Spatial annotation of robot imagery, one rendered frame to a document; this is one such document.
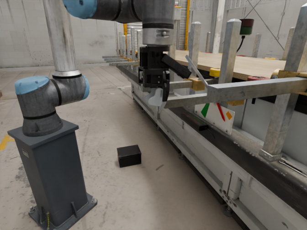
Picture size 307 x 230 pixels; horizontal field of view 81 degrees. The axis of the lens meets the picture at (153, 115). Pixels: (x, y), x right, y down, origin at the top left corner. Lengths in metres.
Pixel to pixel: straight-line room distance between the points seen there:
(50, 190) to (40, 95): 0.52
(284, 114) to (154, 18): 0.44
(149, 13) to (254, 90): 0.32
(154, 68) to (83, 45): 7.81
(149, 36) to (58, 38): 0.61
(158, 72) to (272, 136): 0.39
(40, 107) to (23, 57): 7.38
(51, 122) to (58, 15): 0.52
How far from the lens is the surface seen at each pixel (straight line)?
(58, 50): 1.06
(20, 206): 1.64
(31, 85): 1.01
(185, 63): 1.39
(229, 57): 0.75
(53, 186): 1.18
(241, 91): 0.41
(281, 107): 0.61
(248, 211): 1.25
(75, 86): 1.08
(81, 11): 0.54
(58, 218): 1.33
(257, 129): 0.97
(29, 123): 1.08
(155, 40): 0.53
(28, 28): 8.33
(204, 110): 0.86
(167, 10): 0.54
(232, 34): 0.75
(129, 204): 1.39
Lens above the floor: 1.04
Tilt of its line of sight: 22 degrees down
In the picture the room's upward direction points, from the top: straight up
